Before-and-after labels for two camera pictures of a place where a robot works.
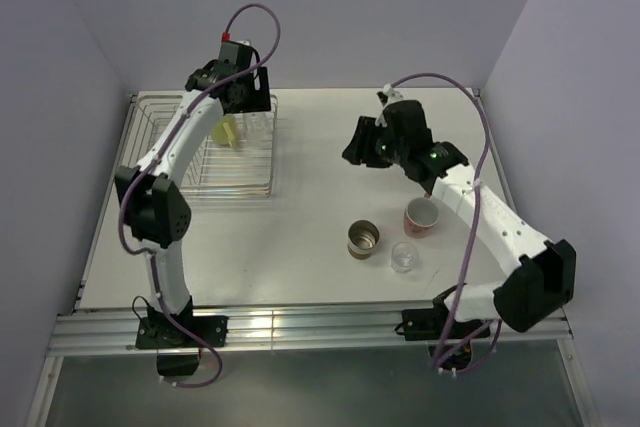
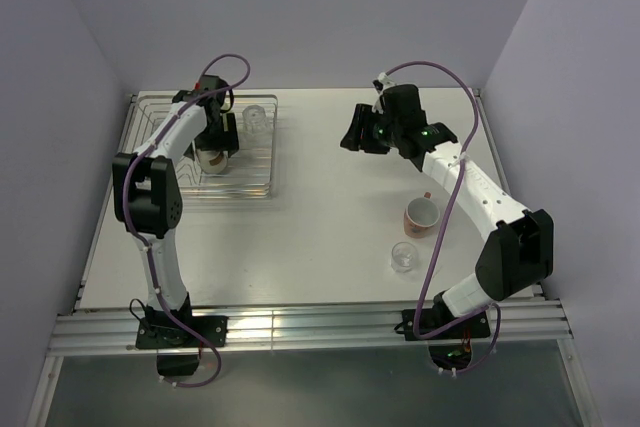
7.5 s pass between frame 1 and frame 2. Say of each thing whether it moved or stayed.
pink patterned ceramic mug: stayed
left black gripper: moved
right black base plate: stayed
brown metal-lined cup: moved
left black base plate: stayed
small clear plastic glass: stayed
